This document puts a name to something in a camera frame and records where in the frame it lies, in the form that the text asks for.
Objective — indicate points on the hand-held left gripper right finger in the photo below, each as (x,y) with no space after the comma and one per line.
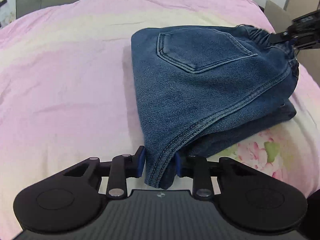
(178,165)

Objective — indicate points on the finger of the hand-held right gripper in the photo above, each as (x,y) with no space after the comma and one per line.
(277,38)

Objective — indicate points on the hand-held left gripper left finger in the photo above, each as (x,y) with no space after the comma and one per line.
(140,162)

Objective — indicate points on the blue denim pants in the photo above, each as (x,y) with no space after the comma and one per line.
(200,92)

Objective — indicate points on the grey chair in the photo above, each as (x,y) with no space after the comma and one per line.
(276,15)

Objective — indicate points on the pink floral quilt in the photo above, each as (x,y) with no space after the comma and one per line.
(62,80)

